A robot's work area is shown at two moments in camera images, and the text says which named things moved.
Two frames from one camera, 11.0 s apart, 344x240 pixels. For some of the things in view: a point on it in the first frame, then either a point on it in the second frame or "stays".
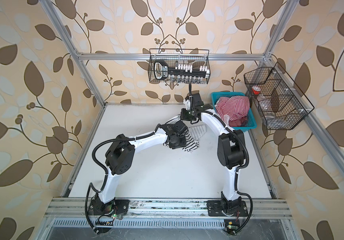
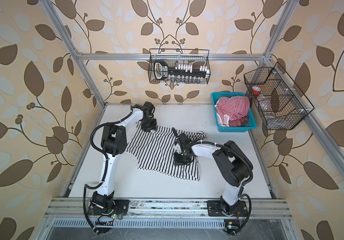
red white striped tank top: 233,110 stays
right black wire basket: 280,102 stays
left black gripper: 183,144 → 154,126
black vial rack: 186,73 stays
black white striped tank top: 194,132 → 154,151
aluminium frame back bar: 169,56 stays
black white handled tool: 160,69 stays
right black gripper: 183,115 → 177,161
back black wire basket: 179,66 stays
